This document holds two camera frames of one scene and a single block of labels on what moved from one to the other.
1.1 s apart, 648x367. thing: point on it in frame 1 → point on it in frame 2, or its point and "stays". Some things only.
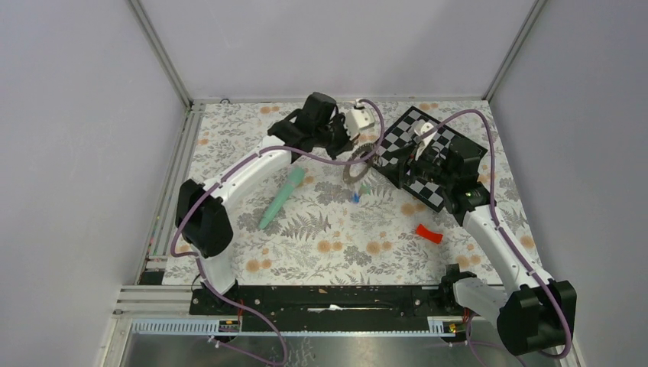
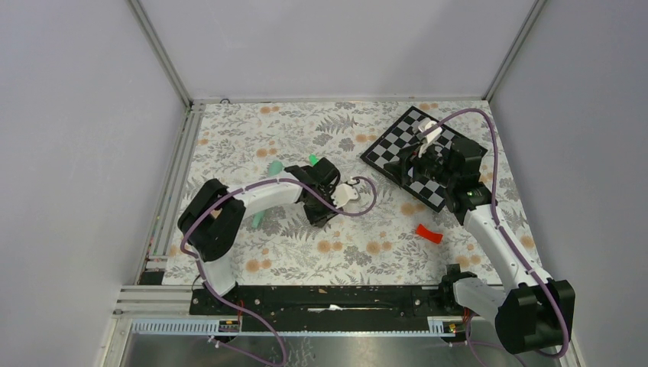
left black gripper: (346, 144) → (319, 219)
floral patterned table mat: (333, 232) stays
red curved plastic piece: (421, 231) stays
